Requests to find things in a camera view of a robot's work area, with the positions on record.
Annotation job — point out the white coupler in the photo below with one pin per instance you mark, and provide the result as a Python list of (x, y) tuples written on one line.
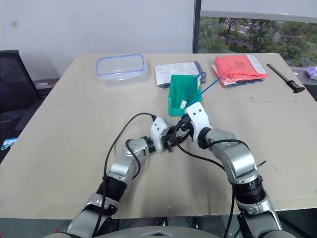
[(183, 104)]

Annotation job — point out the blue and white card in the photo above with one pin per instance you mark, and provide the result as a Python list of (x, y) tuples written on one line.
[(8, 143)]

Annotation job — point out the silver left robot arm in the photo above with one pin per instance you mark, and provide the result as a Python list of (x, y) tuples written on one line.
[(123, 166)]

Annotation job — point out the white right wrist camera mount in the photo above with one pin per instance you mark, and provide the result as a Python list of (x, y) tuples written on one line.
[(198, 116)]

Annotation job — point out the red packaged bag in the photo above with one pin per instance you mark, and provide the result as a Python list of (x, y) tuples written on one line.
[(237, 68)]

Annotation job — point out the black caliper tool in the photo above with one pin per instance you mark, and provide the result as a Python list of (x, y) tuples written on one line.
[(284, 78)]

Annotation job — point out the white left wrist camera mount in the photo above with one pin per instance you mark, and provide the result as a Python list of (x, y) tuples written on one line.
[(158, 129)]

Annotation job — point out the white printed document packet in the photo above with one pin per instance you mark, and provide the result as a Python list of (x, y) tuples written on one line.
[(173, 69)]

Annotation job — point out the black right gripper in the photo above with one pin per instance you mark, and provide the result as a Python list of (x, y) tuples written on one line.
[(186, 124)]

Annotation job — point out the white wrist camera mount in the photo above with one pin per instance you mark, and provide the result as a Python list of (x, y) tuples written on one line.
[(198, 116), (158, 129)]

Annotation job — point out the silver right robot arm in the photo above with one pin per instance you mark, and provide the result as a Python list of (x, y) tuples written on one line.
[(237, 158)]

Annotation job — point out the green plastic bin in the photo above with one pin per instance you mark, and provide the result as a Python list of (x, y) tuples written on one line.
[(178, 94)]

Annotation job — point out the black mesh office chair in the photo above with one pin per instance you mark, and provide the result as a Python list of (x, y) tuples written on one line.
[(15, 79)]

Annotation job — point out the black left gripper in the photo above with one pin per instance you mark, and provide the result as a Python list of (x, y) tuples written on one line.
[(166, 143)]

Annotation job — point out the clear container with blue lid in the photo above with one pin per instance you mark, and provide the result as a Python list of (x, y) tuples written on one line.
[(121, 70)]

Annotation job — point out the dark window frame post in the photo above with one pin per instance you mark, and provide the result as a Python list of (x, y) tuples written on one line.
[(196, 24)]

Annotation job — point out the purple crumpled object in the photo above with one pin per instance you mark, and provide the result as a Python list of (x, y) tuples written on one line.
[(312, 72)]

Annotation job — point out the grey rounded robot torso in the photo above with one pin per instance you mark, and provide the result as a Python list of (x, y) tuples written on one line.
[(158, 234)]

